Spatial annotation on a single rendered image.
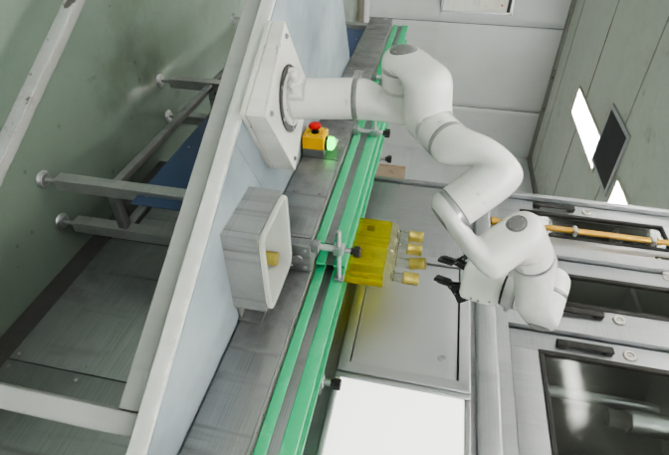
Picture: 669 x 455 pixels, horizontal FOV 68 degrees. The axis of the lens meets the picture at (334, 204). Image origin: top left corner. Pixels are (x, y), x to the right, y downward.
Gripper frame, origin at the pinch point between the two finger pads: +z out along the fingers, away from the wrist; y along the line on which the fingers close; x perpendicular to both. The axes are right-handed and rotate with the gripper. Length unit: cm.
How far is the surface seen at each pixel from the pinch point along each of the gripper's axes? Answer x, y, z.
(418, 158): -600, -99, 213
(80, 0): 31, 54, 101
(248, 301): 38, -6, 32
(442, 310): -11.8, -17.3, 0.7
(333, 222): 6.2, 5.7, 30.7
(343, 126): -34, 25, 52
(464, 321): -10.7, -17.5, -6.2
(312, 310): 23.1, -11.4, 24.4
